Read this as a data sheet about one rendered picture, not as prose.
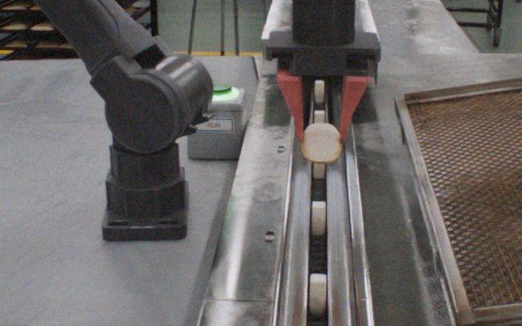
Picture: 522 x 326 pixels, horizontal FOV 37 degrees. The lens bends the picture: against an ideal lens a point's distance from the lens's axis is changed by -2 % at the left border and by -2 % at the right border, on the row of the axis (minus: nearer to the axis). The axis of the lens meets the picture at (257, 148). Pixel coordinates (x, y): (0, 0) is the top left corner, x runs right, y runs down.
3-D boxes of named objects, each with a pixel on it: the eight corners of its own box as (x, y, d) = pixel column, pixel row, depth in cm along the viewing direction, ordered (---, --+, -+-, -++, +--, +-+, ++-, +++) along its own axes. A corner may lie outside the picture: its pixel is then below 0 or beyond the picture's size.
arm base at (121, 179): (113, 193, 91) (101, 241, 80) (108, 126, 88) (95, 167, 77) (188, 191, 92) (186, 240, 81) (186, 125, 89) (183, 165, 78)
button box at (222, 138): (194, 161, 109) (192, 83, 105) (252, 163, 109) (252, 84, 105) (185, 186, 102) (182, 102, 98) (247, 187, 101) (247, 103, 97)
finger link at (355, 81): (366, 154, 73) (370, 55, 70) (289, 152, 74) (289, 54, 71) (363, 129, 80) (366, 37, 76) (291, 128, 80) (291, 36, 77)
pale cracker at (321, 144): (303, 127, 82) (303, 116, 82) (339, 128, 82) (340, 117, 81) (299, 164, 73) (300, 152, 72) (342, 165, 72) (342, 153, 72)
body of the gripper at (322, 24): (380, 68, 71) (383, -15, 68) (265, 67, 71) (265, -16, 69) (375, 50, 77) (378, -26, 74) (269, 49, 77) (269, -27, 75)
